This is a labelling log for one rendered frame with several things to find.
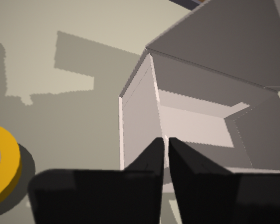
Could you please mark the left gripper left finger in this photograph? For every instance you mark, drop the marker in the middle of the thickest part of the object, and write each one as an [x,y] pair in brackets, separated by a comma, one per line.
[87,196]

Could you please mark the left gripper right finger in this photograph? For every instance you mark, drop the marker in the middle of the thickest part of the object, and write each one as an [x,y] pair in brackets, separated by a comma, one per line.
[207,193]

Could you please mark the white cardboard box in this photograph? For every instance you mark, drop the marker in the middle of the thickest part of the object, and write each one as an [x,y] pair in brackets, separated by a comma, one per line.
[212,79]

